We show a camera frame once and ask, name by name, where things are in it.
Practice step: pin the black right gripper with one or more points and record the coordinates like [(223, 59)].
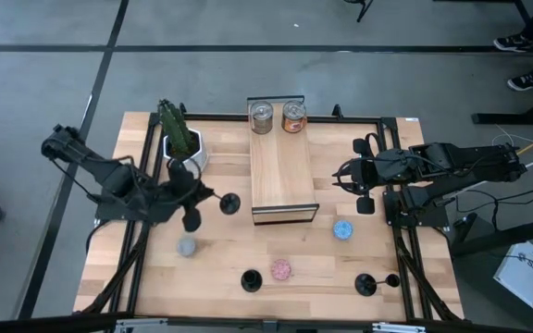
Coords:
[(382, 168)]

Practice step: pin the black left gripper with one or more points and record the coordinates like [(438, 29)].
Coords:
[(185, 194)]

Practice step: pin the black candle stick holder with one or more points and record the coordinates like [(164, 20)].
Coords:
[(365, 285), (251, 282), (230, 204)]

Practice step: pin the blue patterned candle tin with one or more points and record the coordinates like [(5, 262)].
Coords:
[(343, 230)]

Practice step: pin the orange candle can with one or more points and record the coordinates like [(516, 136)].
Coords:
[(294, 121)]

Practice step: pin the silver candle can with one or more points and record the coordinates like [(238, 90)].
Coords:
[(262, 120)]

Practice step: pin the pink patterned candle tin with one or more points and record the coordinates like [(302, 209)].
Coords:
[(281, 270)]

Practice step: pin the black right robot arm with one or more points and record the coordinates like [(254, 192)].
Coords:
[(470, 159)]

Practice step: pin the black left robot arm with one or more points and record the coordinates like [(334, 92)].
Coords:
[(114, 178)]

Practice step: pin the grey round candle tin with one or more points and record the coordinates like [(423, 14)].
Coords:
[(186, 247)]

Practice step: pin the white faceted plant pot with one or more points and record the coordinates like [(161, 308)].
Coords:
[(200, 155)]

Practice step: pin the green cactus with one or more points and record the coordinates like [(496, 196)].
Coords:
[(176, 127)]

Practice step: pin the black stand base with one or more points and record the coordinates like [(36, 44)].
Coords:
[(502, 236)]

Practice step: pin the black chair leg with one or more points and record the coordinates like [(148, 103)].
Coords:
[(364, 11)]

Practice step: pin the black desk foot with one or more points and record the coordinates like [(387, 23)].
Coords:
[(516, 119)]

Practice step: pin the white printed paper box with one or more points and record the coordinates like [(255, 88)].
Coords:
[(521, 277)]

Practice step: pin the person's shoe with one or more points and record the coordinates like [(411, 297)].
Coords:
[(514, 44), (525, 82)]

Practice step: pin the black crossbar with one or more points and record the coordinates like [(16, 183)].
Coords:
[(40, 324)]

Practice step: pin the wooden shelf riser black frame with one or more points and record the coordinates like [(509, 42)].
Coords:
[(280, 171)]

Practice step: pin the black aluminium table frame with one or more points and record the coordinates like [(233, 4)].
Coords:
[(220, 116)]

